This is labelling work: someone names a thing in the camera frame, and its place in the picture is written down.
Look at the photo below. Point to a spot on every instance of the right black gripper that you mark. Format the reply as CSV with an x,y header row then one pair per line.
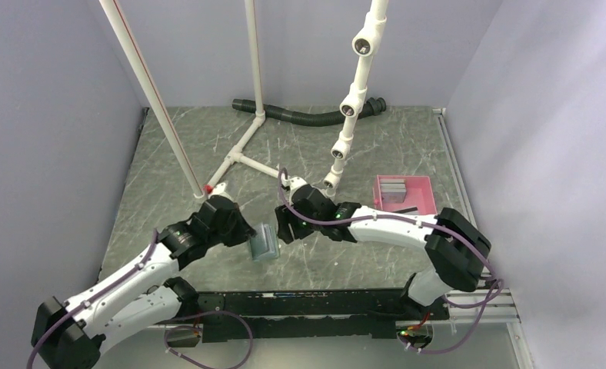
x,y
284,217

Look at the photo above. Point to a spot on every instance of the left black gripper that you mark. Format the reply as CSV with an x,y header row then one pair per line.
x,y
244,231

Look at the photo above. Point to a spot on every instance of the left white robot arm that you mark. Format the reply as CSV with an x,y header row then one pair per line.
x,y
77,332

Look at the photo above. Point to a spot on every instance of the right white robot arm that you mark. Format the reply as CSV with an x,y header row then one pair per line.
x,y
457,250

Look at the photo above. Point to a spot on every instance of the grey card stack in tray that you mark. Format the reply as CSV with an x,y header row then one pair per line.
x,y
393,190

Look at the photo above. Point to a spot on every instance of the black striped card in tray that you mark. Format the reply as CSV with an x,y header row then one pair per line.
x,y
408,210

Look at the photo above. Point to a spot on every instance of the pink plastic card tray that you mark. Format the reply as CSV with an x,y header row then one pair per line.
x,y
407,194

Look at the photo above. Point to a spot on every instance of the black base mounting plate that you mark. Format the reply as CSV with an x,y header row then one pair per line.
x,y
230,315

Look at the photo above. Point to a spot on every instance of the white PVC pipe frame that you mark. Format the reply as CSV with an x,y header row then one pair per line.
x,y
365,45

